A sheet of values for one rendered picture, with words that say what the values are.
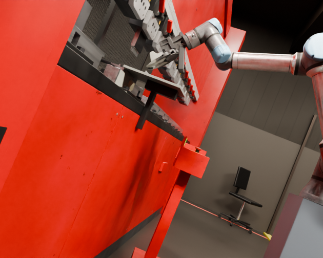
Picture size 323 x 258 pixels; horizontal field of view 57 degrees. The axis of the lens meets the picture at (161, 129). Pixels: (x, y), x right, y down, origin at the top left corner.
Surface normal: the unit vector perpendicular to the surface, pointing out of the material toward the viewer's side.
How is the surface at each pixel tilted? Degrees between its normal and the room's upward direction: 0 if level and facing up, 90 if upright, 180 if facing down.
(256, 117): 90
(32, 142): 90
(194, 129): 90
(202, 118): 90
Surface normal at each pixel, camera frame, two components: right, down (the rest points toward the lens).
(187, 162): 0.00, -0.04
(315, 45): -0.34, -0.31
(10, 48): 0.90, 0.37
